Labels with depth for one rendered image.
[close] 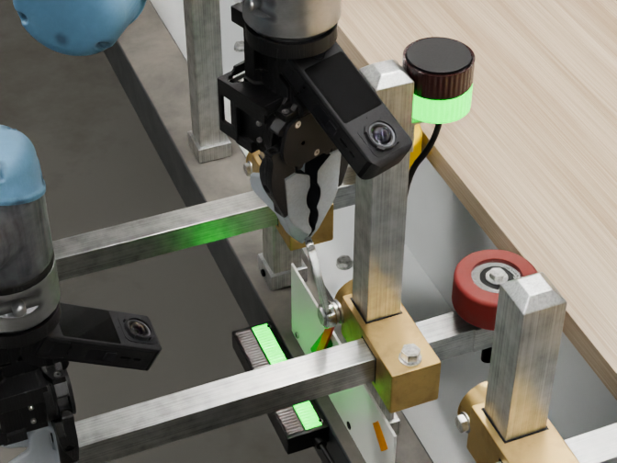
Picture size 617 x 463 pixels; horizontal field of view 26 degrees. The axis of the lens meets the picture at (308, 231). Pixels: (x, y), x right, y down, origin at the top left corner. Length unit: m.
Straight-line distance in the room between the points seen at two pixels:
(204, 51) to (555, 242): 0.54
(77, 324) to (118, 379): 1.33
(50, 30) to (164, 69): 1.04
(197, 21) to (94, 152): 1.35
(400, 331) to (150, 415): 0.24
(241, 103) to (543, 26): 0.65
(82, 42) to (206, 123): 0.84
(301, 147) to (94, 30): 0.26
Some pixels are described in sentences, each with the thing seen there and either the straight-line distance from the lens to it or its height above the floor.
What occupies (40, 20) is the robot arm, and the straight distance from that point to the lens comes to 0.87.
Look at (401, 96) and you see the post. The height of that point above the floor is 1.12.
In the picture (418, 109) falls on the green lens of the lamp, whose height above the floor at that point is 1.10.
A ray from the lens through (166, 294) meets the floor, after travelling 2.57.
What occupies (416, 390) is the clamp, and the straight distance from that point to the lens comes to 1.23.
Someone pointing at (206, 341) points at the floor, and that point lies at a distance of 2.47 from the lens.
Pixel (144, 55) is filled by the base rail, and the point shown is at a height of 0.70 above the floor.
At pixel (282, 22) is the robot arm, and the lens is 0.99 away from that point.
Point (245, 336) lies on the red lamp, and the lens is 1.48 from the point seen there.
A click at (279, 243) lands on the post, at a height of 0.76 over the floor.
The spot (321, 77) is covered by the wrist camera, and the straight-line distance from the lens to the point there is 1.02.
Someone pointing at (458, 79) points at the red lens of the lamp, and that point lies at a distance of 1.11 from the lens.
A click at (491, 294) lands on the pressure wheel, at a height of 0.91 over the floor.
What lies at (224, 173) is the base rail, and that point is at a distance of 1.71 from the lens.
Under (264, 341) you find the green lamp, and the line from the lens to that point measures 1.47.
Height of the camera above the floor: 1.74
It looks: 40 degrees down
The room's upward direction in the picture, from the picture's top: straight up
